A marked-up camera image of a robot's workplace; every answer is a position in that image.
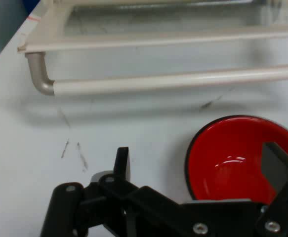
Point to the red bowl with black rim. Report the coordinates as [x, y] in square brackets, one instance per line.
[230, 160]

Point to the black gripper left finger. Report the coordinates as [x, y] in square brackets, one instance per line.
[114, 190]

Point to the white dish rack frame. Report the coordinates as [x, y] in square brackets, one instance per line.
[143, 49]

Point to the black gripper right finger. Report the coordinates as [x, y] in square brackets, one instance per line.
[279, 172]

